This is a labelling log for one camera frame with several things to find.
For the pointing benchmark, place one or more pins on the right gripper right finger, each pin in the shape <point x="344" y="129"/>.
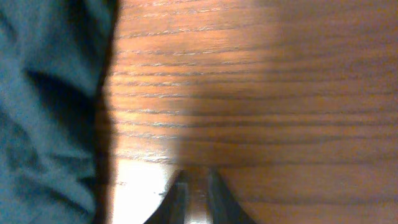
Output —
<point x="224" y="208"/>

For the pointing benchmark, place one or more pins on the black shorts white waistband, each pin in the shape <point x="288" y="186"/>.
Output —
<point x="54" y="55"/>

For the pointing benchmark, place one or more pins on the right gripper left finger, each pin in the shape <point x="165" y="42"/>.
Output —
<point x="173" y="207"/>

